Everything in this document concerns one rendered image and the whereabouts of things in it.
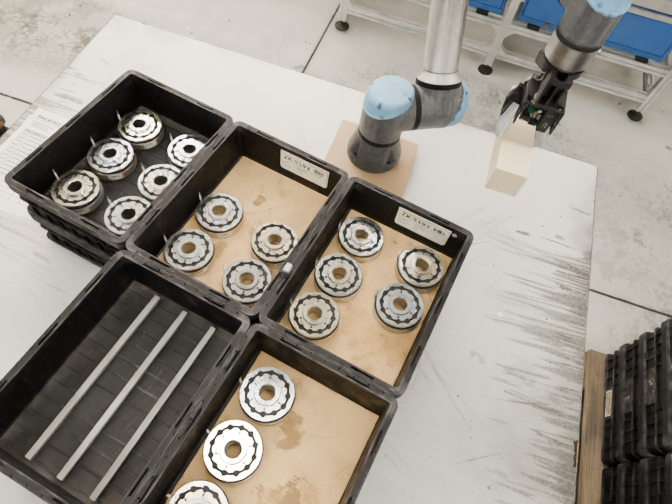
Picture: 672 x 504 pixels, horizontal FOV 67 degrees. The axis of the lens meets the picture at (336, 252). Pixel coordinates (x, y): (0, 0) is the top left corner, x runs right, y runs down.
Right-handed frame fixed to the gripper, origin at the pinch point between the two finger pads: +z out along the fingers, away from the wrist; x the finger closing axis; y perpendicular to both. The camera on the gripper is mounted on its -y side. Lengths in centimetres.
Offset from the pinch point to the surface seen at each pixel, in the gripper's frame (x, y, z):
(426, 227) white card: -10.2, 14.7, 19.3
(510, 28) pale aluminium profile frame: 9, -162, 81
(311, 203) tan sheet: -37.0, 14.0, 25.7
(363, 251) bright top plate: -21.6, 23.7, 22.7
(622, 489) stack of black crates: 72, 37, 82
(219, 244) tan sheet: -52, 32, 26
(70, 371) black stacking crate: -66, 67, 26
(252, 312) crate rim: -37, 48, 16
